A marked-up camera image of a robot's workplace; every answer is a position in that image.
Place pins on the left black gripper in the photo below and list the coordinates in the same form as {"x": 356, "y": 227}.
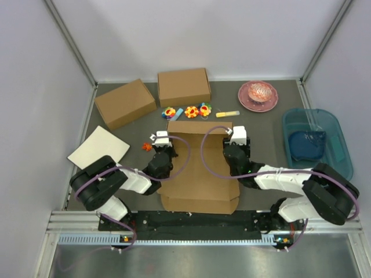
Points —
{"x": 171, "y": 149}

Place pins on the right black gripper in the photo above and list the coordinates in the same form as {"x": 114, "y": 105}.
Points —
{"x": 246, "y": 147}

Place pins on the cardboard box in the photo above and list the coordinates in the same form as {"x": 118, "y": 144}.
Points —
{"x": 200, "y": 177}
{"x": 183, "y": 87}
{"x": 125, "y": 104}

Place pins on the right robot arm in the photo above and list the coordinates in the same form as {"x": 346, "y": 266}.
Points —
{"x": 319, "y": 192}

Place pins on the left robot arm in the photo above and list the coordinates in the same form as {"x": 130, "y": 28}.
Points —
{"x": 97, "y": 184}

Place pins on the small orange toy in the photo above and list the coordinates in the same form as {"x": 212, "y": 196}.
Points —
{"x": 147, "y": 147}

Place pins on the yellow chalk stick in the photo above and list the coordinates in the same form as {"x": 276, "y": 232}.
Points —
{"x": 227, "y": 114}

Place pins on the rainbow flower plush left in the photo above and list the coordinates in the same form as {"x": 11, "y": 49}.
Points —
{"x": 168, "y": 113}

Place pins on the rainbow flower plush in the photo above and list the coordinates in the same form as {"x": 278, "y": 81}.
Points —
{"x": 168, "y": 113}
{"x": 205, "y": 109}

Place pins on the rainbow flower plush right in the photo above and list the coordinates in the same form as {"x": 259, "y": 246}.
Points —
{"x": 205, "y": 109}

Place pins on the pink plate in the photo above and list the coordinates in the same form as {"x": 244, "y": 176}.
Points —
{"x": 251, "y": 105}

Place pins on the blue chalk stick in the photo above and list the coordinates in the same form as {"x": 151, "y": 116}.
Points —
{"x": 177, "y": 114}

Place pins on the orange flower plush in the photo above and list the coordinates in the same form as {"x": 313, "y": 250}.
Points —
{"x": 191, "y": 112}

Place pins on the white square board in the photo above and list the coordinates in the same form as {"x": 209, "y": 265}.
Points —
{"x": 100, "y": 143}

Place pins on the dark blue dish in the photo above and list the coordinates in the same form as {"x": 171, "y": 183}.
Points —
{"x": 307, "y": 145}

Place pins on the teal plastic bin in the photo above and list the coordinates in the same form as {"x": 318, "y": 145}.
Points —
{"x": 336, "y": 152}

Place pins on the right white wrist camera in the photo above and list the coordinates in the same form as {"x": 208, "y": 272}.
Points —
{"x": 237, "y": 135}

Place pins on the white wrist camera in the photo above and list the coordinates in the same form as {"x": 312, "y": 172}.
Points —
{"x": 237, "y": 135}
{"x": 160, "y": 139}

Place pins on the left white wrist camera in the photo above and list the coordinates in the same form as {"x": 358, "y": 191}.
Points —
{"x": 160, "y": 139}

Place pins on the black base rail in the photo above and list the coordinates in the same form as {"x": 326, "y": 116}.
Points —
{"x": 153, "y": 221}

